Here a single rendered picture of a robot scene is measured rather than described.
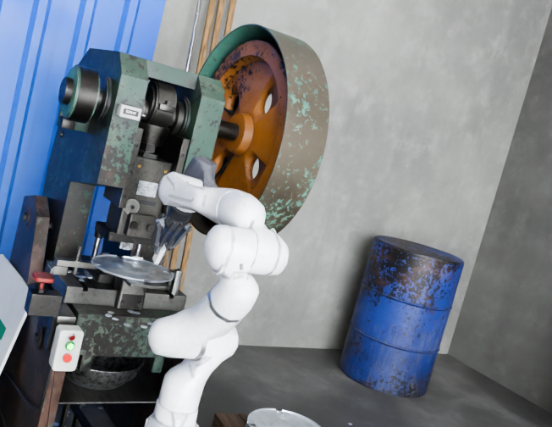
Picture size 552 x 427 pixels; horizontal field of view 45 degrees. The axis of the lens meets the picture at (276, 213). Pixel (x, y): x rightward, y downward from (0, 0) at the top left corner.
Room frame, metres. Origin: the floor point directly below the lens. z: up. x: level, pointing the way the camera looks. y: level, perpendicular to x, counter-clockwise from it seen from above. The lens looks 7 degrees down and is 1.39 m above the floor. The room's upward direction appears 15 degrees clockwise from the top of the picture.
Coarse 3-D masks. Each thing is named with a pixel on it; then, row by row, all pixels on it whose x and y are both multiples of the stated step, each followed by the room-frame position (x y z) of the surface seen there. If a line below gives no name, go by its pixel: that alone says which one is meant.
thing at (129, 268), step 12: (108, 264) 2.27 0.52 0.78; (120, 264) 2.29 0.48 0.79; (132, 264) 2.33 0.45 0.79; (144, 264) 2.40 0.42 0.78; (156, 264) 2.43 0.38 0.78; (120, 276) 2.16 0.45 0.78; (132, 276) 2.20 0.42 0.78; (144, 276) 2.24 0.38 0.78; (156, 276) 2.28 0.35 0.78; (168, 276) 2.32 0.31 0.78
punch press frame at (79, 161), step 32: (96, 64) 2.44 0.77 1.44; (128, 64) 2.24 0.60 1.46; (160, 64) 2.33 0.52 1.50; (128, 96) 2.21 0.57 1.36; (192, 96) 2.42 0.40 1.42; (96, 128) 2.31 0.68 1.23; (128, 128) 2.23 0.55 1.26; (192, 128) 2.37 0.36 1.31; (64, 160) 2.55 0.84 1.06; (96, 160) 2.24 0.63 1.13; (128, 160) 2.24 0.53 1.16; (64, 192) 2.48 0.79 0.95; (64, 224) 2.45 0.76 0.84; (64, 256) 2.46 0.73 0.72; (128, 256) 2.62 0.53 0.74; (96, 320) 2.14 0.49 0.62; (128, 320) 2.20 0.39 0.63; (96, 352) 2.15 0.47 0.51; (128, 352) 2.21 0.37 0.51
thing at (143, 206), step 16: (144, 160) 2.32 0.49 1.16; (160, 160) 2.39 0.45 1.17; (144, 176) 2.33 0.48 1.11; (160, 176) 2.36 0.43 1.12; (144, 192) 2.33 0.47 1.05; (112, 208) 2.37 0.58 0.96; (128, 208) 2.30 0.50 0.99; (144, 208) 2.34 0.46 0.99; (160, 208) 2.37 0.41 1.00; (112, 224) 2.34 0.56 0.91; (128, 224) 2.29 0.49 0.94; (144, 224) 2.32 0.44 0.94
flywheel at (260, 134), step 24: (240, 48) 2.69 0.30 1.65; (264, 48) 2.53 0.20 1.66; (216, 72) 2.82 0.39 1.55; (240, 72) 2.72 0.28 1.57; (264, 72) 2.57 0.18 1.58; (240, 96) 2.68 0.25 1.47; (264, 96) 2.56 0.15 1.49; (240, 120) 2.57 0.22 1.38; (264, 120) 2.49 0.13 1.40; (216, 144) 2.77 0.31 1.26; (240, 144) 2.54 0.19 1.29; (264, 144) 2.46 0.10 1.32; (240, 168) 2.56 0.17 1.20; (264, 168) 2.42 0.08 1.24
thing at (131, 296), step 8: (120, 280) 2.24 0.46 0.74; (128, 280) 2.14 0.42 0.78; (144, 280) 2.19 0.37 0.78; (120, 288) 2.24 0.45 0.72; (128, 288) 2.25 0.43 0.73; (136, 288) 2.26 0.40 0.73; (144, 288) 2.28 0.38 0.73; (152, 288) 2.17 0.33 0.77; (160, 288) 2.18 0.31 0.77; (120, 296) 2.24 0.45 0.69; (128, 296) 2.25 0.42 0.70; (136, 296) 2.27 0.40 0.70; (144, 296) 2.28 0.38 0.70; (120, 304) 2.24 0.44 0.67; (128, 304) 2.25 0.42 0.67; (136, 304) 2.27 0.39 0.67
